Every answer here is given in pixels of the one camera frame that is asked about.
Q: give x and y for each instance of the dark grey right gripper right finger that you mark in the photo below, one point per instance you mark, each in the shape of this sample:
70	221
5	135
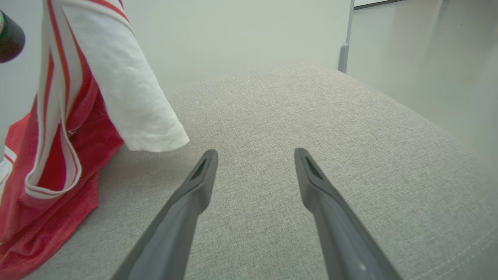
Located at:
342	241

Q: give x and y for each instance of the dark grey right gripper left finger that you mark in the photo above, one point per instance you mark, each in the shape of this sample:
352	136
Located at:
175	233

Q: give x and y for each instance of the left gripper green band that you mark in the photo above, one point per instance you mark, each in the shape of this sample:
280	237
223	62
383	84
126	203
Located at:
9	39

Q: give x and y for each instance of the red jersey with white sleeves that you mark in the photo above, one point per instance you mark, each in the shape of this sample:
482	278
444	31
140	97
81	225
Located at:
116	77

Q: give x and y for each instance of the grey metal post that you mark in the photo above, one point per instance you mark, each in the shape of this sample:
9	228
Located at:
344	58

